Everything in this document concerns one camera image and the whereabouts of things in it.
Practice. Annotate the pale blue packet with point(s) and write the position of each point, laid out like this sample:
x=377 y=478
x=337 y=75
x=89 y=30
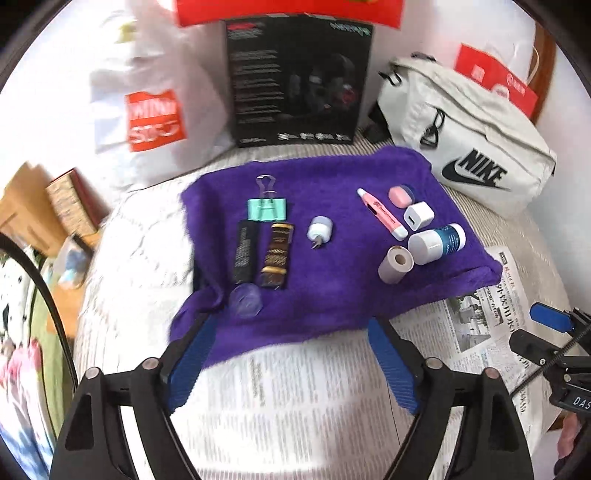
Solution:
x=71 y=267

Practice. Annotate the red gift bag gold print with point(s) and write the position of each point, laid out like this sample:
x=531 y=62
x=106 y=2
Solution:
x=207 y=11

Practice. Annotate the brown patterned box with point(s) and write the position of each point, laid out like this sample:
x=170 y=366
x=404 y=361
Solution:
x=74 y=198

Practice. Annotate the white and blue bottle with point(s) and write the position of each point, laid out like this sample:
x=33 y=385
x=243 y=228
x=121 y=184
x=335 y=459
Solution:
x=429 y=244

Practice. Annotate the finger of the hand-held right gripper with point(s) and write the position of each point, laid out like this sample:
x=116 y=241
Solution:
x=531 y=346
x=549 y=316

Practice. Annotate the pink highlighter pen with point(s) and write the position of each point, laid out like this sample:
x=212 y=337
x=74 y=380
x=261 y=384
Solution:
x=383 y=214

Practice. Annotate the brown wooden headboard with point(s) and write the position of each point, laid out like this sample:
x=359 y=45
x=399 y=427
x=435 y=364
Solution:
x=547 y=55

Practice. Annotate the black headphone box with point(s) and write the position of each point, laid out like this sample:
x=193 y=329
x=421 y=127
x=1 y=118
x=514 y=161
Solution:
x=268 y=83

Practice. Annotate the white plastic shopping bag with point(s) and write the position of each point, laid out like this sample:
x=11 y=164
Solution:
x=198 y=92

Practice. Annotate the pink and blue eraser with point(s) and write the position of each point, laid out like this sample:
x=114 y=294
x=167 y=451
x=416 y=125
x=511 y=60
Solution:
x=399 y=196

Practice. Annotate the purple towel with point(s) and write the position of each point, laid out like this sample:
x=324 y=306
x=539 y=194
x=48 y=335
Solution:
x=332 y=286

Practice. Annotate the white roll of tape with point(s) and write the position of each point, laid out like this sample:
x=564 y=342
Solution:
x=392 y=265

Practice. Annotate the grey waist bag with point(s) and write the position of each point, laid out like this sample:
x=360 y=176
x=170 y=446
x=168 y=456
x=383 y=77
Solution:
x=461 y=120

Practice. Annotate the green binder clip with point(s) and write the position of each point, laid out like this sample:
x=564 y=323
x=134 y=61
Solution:
x=265 y=211

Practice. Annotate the newspaper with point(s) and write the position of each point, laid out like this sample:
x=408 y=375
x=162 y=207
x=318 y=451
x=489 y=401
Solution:
x=295 y=406

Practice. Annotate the light wooden furniture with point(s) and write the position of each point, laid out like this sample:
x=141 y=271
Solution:
x=23 y=207

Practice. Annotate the small white cylindrical gadget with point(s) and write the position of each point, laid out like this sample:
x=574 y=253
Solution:
x=319 y=228

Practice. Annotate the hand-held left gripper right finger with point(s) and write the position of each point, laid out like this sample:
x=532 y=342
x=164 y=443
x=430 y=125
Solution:
x=392 y=364

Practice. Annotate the black rectangular device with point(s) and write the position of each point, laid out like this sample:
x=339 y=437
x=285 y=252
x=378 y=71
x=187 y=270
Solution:
x=244 y=254

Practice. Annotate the white charger cube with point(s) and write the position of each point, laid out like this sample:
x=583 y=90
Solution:
x=418 y=214

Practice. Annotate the person's right hand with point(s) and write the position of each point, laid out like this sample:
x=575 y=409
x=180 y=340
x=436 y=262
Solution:
x=570 y=436

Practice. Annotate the white floral cloth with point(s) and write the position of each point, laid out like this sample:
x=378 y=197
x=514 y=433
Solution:
x=9 y=286

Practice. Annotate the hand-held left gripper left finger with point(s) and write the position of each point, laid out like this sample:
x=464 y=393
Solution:
x=194 y=364

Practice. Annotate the green cloth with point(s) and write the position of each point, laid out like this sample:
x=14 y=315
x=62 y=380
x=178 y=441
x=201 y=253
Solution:
x=46 y=346

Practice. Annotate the black and gold box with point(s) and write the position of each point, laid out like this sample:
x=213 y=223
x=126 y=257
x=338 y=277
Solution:
x=277 y=256

